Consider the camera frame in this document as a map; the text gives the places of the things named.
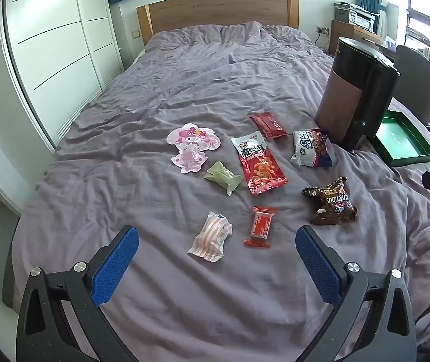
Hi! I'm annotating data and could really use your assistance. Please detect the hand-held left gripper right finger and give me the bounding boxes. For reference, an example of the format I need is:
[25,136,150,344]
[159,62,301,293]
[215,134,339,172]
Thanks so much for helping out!
[295,225,418,362]

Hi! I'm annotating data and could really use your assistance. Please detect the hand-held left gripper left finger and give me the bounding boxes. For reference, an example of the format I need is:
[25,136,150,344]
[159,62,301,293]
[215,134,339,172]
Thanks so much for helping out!
[16,225,140,362]

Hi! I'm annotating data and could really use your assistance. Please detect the green box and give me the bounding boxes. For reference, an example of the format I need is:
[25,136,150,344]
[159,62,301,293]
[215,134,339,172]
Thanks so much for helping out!
[368,110,430,167]

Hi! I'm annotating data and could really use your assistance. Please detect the brown snack packet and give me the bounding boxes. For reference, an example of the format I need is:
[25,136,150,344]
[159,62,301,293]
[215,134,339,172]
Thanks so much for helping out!
[301,176,359,227]

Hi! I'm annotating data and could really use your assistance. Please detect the red candy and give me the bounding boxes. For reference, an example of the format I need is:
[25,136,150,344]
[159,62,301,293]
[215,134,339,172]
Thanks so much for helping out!
[243,206,279,249]

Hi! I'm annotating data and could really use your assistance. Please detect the pink striped candy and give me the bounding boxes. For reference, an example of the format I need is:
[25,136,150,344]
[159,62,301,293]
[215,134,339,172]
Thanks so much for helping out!
[187,211,234,263]

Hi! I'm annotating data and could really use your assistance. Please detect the large red snack packet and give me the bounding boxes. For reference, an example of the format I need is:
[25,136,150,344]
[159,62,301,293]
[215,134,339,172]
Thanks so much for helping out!
[231,131,288,196]

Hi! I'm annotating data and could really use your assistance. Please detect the white and blue snack packet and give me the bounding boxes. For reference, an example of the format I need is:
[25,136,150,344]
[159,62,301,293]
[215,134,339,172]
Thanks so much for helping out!
[290,128,333,169]

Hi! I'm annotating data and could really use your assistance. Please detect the green candy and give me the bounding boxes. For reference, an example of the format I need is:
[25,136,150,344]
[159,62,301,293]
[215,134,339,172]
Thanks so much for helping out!
[204,160,243,197]

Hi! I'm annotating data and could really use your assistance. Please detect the pink cartoon character packet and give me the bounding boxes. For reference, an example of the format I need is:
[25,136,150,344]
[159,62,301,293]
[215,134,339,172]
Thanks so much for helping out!
[167,122,222,174]

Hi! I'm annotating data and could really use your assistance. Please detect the small dark red packet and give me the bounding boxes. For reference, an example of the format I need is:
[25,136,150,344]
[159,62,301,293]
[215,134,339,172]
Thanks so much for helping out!
[249,112,289,140]

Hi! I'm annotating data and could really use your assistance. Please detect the grey chair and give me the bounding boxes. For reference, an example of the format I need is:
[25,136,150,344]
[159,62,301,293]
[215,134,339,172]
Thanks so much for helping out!
[392,44,430,129]

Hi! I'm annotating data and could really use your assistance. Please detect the black and copper electric kettle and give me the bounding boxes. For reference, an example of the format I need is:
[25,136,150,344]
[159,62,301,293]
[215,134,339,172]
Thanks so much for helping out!
[315,37,401,152]

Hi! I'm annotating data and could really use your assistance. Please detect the wooden dresser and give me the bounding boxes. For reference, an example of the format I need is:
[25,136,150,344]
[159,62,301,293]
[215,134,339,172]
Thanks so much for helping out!
[329,20,383,54]

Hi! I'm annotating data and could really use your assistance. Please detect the white printer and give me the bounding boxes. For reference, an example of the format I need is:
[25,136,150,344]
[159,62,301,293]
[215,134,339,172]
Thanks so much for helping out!
[333,2,381,31]

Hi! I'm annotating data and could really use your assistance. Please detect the white wardrobe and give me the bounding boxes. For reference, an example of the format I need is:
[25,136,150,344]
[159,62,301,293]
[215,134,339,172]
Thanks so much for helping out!
[0,0,126,152]

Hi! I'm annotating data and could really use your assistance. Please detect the wooden headboard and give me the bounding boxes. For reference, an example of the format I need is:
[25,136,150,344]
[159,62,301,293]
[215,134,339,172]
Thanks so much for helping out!
[136,0,299,46]

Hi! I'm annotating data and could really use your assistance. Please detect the black power cable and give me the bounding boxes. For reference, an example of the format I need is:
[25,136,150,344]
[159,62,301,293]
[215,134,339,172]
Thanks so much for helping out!
[314,32,331,52]

